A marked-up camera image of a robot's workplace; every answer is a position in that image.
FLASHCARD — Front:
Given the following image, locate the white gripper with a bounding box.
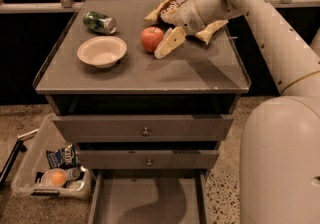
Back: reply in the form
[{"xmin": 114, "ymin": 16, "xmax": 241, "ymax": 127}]
[{"xmin": 154, "ymin": 0, "xmax": 206, "ymax": 59}]

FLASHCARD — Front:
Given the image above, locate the red apple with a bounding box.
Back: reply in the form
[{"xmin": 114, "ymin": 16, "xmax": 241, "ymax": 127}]
[{"xmin": 140, "ymin": 27, "xmax": 164, "ymax": 52}]

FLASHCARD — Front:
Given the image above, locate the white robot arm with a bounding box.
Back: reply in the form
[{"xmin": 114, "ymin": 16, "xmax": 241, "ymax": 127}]
[{"xmin": 169, "ymin": 0, "xmax": 320, "ymax": 224}]

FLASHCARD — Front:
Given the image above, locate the grey drawer cabinet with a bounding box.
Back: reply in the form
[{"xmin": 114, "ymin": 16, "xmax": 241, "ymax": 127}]
[{"xmin": 32, "ymin": 0, "xmax": 252, "ymax": 176}]

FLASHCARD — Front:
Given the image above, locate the grey top drawer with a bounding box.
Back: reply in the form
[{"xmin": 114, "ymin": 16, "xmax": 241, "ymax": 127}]
[{"xmin": 53, "ymin": 114, "xmax": 233, "ymax": 143}]

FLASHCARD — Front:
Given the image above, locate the grey drawer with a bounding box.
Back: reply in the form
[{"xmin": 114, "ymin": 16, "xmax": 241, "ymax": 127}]
[
  {"xmin": 77, "ymin": 150, "xmax": 219, "ymax": 169},
  {"xmin": 88, "ymin": 170, "xmax": 210, "ymax": 224},
  {"xmin": 53, "ymin": 114, "xmax": 233, "ymax": 143}
]

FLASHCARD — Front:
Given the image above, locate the grey middle drawer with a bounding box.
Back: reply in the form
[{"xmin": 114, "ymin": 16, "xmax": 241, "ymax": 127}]
[{"xmin": 77, "ymin": 150, "xmax": 219, "ymax": 169}]

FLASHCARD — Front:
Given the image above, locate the grey bottom drawer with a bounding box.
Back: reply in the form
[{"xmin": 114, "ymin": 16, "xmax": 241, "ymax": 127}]
[{"xmin": 88, "ymin": 170, "xmax": 210, "ymax": 224}]

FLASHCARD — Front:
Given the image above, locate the brown chip bag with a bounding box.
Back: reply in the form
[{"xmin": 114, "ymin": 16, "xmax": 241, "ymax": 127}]
[{"xmin": 144, "ymin": 0, "xmax": 228, "ymax": 44}]

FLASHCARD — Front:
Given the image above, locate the white paper bowl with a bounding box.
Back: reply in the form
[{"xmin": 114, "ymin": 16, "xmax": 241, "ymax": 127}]
[{"xmin": 77, "ymin": 36, "xmax": 127, "ymax": 68}]

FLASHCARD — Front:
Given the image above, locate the green soda can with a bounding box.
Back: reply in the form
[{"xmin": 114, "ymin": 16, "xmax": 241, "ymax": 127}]
[{"xmin": 83, "ymin": 11, "xmax": 117, "ymax": 35}]

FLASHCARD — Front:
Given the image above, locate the blue chip bag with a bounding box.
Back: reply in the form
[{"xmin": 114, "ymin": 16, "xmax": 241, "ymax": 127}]
[{"xmin": 46, "ymin": 145, "xmax": 79, "ymax": 170}]

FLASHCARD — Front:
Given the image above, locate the small can in bin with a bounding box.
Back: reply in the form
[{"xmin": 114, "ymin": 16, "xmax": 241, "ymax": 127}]
[{"xmin": 66, "ymin": 167, "xmax": 84, "ymax": 181}]

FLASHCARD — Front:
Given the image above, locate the clear plastic bin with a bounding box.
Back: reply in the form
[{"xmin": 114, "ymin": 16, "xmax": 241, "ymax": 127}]
[{"xmin": 11, "ymin": 114, "xmax": 92, "ymax": 200}]

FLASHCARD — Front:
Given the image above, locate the orange in white cup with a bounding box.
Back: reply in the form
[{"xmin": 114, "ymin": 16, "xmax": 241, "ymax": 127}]
[{"xmin": 41, "ymin": 169, "xmax": 67, "ymax": 187}]

